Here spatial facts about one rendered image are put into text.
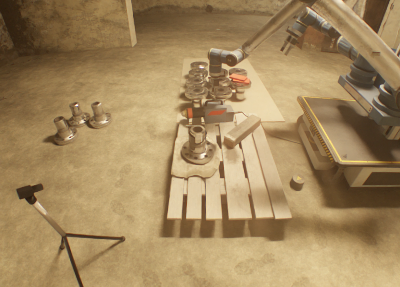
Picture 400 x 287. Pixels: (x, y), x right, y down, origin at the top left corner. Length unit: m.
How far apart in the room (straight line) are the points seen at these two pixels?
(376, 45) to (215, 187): 1.31
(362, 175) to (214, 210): 1.15
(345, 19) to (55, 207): 2.31
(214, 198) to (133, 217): 0.59
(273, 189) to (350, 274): 0.73
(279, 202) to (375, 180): 0.87
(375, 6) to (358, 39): 4.85
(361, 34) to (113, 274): 1.98
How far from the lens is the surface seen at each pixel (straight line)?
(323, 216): 1.78
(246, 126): 1.93
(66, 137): 2.47
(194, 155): 1.66
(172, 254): 1.45
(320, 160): 1.96
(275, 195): 1.53
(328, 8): 1.42
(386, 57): 1.48
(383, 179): 2.06
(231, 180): 1.57
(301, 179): 1.84
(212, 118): 2.04
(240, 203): 1.46
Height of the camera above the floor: 1.35
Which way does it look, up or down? 39 degrees down
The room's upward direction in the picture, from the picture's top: straight up
